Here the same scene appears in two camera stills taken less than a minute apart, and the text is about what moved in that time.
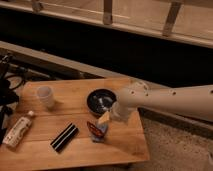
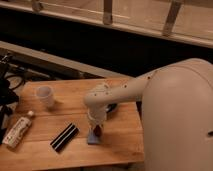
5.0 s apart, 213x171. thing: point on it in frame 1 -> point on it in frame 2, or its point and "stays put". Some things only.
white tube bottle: x=18 y=130 stays put
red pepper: x=94 y=129 stays put
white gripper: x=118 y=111 -> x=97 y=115
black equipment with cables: x=11 y=79 stays put
